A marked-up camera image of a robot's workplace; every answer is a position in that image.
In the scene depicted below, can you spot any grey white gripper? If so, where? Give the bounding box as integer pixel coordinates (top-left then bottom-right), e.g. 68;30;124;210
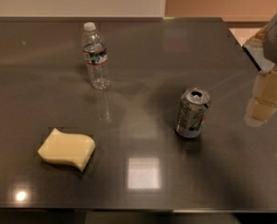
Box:
244;12;277;127

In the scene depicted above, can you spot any silver 7up soda can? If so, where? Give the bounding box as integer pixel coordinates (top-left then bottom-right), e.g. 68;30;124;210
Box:
174;87;211;139

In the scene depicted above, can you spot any yellow wavy sponge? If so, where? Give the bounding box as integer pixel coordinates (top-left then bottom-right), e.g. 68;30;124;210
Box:
37;128;95;172

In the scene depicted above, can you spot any clear plastic water bottle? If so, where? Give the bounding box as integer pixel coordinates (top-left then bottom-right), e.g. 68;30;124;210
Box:
81;22;111;91

